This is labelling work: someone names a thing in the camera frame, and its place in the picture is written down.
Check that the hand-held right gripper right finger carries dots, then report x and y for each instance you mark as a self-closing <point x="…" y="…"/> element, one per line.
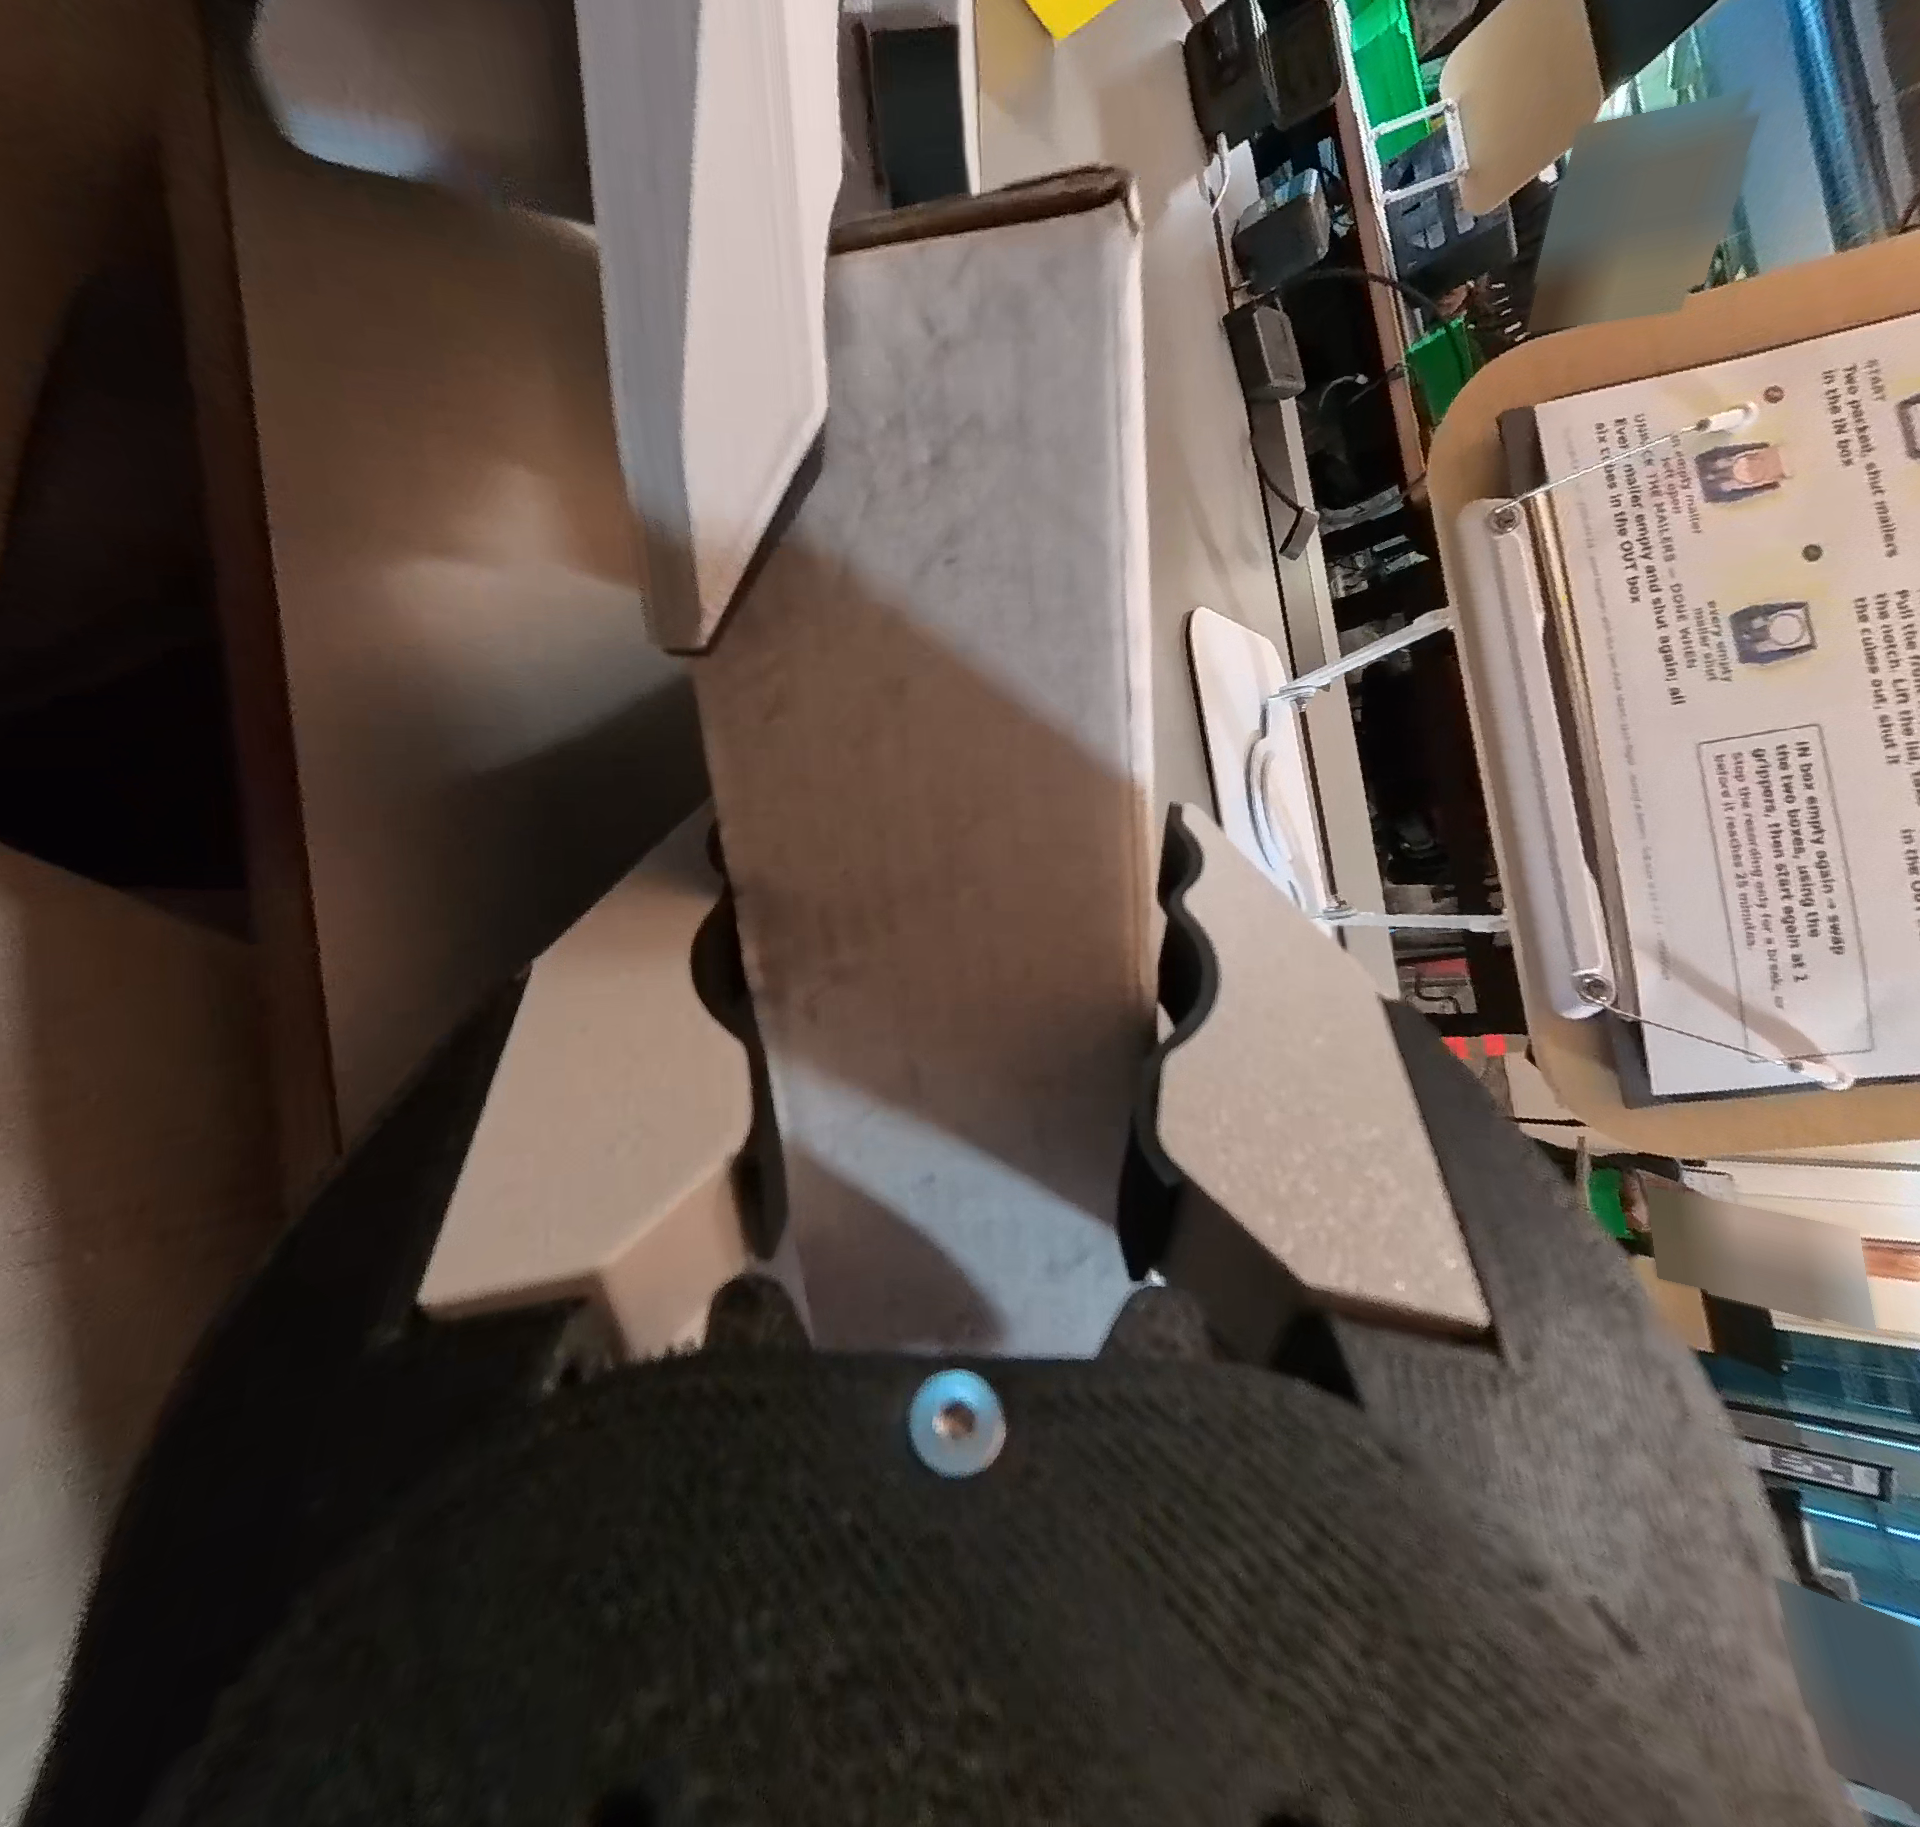
<point x="1305" y="1151"/>

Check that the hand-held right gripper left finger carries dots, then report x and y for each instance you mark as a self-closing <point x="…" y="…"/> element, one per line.
<point x="601" y="1137"/>

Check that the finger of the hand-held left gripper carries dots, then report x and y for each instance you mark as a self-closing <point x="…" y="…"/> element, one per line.
<point x="915" y="102"/>
<point x="704" y="282"/>

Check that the white cardboard mailer box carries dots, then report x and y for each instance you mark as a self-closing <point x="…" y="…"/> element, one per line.
<point x="960" y="658"/>

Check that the grey desk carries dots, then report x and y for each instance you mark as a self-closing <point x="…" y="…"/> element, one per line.
<point x="1184" y="506"/>

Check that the black battery charger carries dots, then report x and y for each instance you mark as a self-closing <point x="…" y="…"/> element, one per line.
<point x="1260" y="56"/>

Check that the black cube charger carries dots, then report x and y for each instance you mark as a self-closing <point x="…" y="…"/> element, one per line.
<point x="1283" y="224"/>

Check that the black power adapter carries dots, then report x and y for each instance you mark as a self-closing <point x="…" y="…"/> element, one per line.
<point x="1262" y="350"/>

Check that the white document stand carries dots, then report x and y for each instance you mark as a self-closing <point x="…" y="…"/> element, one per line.
<point x="1230" y="718"/>

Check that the green plastic bin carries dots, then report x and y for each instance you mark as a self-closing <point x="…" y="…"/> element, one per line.
<point x="1380" y="12"/>

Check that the person's tan trousers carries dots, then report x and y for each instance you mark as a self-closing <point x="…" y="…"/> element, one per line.
<point x="90" y="1107"/>

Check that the brown clipboard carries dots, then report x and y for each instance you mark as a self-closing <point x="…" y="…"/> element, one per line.
<point x="1514" y="72"/>

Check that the instruction sheet on board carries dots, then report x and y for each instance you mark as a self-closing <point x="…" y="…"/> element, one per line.
<point x="1479" y="432"/>

